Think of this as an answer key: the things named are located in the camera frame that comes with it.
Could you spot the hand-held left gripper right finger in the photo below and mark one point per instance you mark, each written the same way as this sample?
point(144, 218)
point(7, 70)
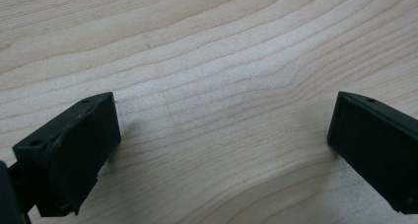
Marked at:
point(374, 145)

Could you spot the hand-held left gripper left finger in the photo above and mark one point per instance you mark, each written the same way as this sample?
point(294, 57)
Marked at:
point(70, 155)

